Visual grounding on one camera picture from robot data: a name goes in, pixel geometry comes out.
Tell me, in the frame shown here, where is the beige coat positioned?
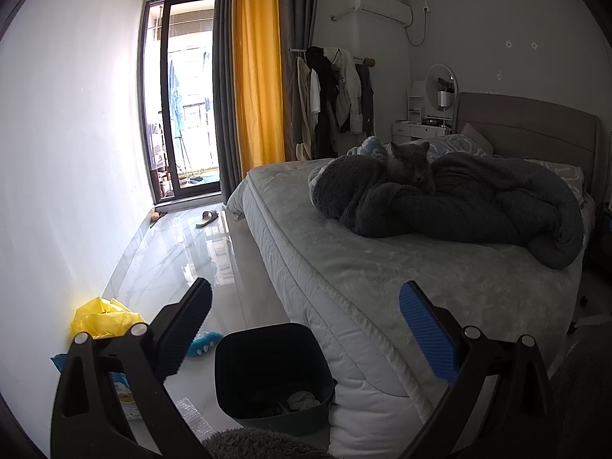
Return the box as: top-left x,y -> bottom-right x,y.
292,56 -> 321,161

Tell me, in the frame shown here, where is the yellow curtain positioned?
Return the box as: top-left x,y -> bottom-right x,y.
232,0 -> 287,171

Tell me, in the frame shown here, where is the grey cat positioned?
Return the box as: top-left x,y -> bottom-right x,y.
382,139 -> 437,197

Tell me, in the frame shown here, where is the grey curtain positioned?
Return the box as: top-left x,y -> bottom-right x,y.
212,0 -> 245,207
276,0 -> 321,164

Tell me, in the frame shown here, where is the white cloth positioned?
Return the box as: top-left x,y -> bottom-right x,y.
286,390 -> 322,411

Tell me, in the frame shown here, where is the clothes rack rail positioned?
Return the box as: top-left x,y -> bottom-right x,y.
289,47 -> 376,66

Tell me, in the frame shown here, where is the white air conditioner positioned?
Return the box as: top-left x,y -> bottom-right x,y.
347,0 -> 413,28

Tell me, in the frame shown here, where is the blue hanging laundry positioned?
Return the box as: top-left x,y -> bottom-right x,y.
167,59 -> 185,133

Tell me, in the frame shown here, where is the white jacket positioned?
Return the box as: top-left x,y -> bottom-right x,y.
324,47 -> 365,136

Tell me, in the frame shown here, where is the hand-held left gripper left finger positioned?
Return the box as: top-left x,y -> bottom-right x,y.
50,277 -> 214,459

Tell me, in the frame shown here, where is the black-framed sliding glass door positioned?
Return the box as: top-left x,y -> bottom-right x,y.
140,0 -> 222,206

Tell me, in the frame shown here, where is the dark grey fleece blanket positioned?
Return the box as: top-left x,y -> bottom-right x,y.
309,150 -> 584,271

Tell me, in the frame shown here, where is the grey fleece clothing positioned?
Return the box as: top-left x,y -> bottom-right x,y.
201,427 -> 332,459

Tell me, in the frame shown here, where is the round vanity mirror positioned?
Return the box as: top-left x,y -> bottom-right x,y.
425,63 -> 459,111

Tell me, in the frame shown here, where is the white desktop organizer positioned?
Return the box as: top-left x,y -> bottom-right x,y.
406,81 -> 428,123

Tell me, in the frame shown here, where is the air conditioner power cable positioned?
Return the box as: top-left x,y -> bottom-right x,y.
404,7 -> 431,48

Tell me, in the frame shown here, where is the black garment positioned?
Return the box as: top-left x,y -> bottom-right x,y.
305,46 -> 343,159

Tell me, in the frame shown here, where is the white vanity table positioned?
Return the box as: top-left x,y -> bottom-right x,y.
391,119 -> 453,145

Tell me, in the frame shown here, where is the dark teal trash bin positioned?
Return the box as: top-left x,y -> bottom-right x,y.
213,322 -> 336,439

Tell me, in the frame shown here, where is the blue plush toy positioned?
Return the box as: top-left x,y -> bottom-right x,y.
185,328 -> 223,358

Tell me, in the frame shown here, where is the blue printed packet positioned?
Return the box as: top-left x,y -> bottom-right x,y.
50,352 -> 140,422

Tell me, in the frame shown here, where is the white cylinder lamp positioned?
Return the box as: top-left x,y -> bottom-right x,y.
437,90 -> 454,130

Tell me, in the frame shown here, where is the beige upholstered headboard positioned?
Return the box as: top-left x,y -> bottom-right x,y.
452,91 -> 601,207

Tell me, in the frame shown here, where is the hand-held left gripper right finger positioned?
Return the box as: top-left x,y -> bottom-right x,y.
399,280 -> 558,459

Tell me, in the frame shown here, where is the yellow plastic bag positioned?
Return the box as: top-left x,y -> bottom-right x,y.
69,296 -> 147,340

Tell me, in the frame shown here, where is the bed with grey sheet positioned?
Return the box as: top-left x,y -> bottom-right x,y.
226,92 -> 601,459

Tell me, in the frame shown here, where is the beige pillow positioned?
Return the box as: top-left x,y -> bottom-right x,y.
459,121 -> 493,152

